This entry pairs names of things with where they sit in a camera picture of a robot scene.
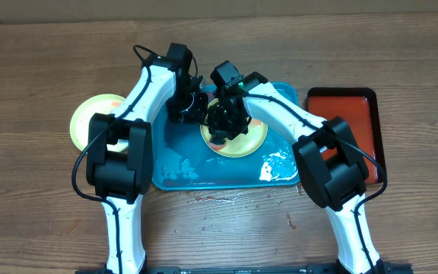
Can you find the teal plastic tray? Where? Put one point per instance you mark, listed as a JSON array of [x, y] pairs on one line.
[[183, 160]]

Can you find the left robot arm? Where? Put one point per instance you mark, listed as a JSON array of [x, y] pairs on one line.
[[119, 152]]

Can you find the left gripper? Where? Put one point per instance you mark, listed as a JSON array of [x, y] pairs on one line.
[[198, 116]]

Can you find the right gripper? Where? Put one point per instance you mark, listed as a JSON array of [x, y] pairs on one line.
[[222, 130]]

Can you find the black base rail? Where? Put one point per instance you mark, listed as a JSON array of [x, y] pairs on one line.
[[314, 268]]

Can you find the red and black tray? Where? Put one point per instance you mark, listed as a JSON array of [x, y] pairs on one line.
[[358, 107]]

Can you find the yellow-green plate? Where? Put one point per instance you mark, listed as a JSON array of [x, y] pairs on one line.
[[103, 104], [243, 144]]

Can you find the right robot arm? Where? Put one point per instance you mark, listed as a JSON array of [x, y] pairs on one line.
[[332, 168]]

